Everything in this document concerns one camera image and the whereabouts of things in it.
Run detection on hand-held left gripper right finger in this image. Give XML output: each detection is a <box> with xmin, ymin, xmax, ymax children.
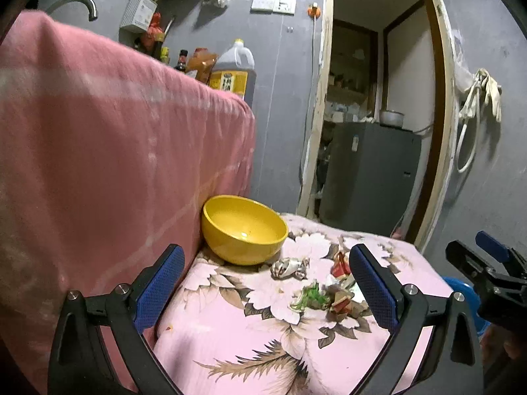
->
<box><xmin>348</xmin><ymin>244</ymin><xmax>485</xmax><ymax>395</ymax></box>

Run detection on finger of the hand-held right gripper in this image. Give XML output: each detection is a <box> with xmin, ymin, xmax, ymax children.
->
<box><xmin>445</xmin><ymin>239</ymin><xmax>501</xmax><ymax>285</ymax></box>
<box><xmin>475</xmin><ymin>231</ymin><xmax>527</xmax><ymax>277</ymax></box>

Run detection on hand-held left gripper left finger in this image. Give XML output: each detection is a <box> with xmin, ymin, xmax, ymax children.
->
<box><xmin>48</xmin><ymin>244</ymin><xmax>186</xmax><ymax>395</ymax></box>

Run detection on silver wrapper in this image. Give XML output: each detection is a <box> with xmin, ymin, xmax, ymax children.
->
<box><xmin>270</xmin><ymin>257</ymin><xmax>311</xmax><ymax>281</ymax></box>

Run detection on yellow bowl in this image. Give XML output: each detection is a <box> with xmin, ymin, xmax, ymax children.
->
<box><xmin>201</xmin><ymin>195</ymin><xmax>289</xmax><ymax>266</ymax></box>

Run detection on crumpled brown red wrapper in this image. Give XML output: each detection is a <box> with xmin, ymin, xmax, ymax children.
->
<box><xmin>327</xmin><ymin>285</ymin><xmax>370</xmax><ymax>322</ymax></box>

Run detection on blue plastic stool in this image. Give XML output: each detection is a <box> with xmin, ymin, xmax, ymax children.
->
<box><xmin>445</xmin><ymin>277</ymin><xmax>490</xmax><ymax>336</ymax></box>

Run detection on crumpled green wrapper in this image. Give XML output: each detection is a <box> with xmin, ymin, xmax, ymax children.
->
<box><xmin>290</xmin><ymin>279</ymin><xmax>330</xmax><ymax>313</ymax></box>

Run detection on grey refrigerator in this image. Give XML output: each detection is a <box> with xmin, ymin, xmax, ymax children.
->
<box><xmin>319</xmin><ymin>121</ymin><xmax>422</xmax><ymax>235</ymax></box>

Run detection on pink towel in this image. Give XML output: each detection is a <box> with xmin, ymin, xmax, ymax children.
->
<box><xmin>0</xmin><ymin>10</ymin><xmax>256</xmax><ymax>395</ymax></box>

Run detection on hanging white gloves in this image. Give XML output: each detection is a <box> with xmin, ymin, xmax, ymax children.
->
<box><xmin>458</xmin><ymin>68</ymin><xmax>502</xmax><ymax>122</ymax></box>

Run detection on metal pot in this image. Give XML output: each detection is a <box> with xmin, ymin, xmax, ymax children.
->
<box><xmin>378</xmin><ymin>109</ymin><xmax>404</xmax><ymax>128</ymax></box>

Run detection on wooden cabinet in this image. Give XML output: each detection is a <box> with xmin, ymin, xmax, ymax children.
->
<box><xmin>328</xmin><ymin>20</ymin><xmax>378</xmax><ymax>118</ymax></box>

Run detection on large cooking oil bottle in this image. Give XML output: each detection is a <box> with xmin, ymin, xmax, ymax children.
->
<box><xmin>208</xmin><ymin>39</ymin><xmax>257</xmax><ymax>110</ymax></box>

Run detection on red hanging bag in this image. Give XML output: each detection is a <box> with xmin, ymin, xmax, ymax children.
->
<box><xmin>142</xmin><ymin>12</ymin><xmax>166</xmax><ymax>55</ymax></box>

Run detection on metal faucet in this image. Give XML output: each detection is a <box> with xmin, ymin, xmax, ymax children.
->
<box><xmin>44</xmin><ymin>0</ymin><xmax>99</xmax><ymax>22</ymax></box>

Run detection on white hose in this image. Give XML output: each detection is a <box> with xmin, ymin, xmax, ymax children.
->
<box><xmin>456</xmin><ymin>106</ymin><xmax>481</xmax><ymax>173</ymax></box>

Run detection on wooden door frame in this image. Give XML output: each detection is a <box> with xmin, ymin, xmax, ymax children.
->
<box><xmin>297</xmin><ymin>0</ymin><xmax>460</xmax><ymax>252</ymax></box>

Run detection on white wall cable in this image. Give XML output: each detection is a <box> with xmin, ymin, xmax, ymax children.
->
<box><xmin>299</xmin><ymin>17</ymin><xmax>322</xmax><ymax>182</ymax></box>

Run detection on white wall box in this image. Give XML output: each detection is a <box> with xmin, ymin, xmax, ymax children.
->
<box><xmin>119</xmin><ymin>0</ymin><xmax>158</xmax><ymax>34</ymax></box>

